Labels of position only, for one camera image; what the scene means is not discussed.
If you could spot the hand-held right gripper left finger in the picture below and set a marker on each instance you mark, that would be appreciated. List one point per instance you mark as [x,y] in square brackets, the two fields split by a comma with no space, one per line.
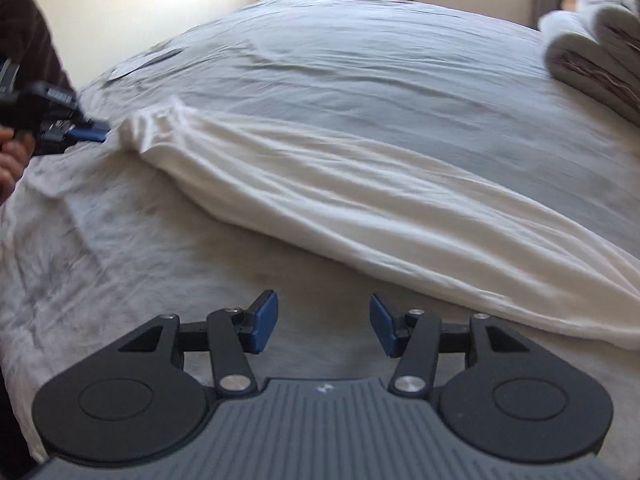
[265,317]

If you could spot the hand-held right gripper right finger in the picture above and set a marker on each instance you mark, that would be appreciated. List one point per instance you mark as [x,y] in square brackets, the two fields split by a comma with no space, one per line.
[382,320]

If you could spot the person's left hand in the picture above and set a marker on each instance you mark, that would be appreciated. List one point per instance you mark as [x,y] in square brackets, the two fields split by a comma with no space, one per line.
[10,165]

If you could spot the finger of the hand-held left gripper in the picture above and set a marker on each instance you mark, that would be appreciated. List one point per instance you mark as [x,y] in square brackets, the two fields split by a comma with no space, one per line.
[90,132]

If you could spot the person's left forearm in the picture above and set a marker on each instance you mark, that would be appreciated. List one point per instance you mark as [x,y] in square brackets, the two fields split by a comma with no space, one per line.
[25,30]

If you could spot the flat paper sheet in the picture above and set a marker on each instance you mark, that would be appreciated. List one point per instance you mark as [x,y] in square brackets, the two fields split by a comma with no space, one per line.
[145,62]

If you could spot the bed with grey sheet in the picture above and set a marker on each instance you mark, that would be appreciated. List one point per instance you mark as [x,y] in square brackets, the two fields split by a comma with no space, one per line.
[350,60]

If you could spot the white knit sweater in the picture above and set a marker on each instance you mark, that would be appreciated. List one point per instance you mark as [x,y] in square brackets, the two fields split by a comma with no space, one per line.
[350,185]

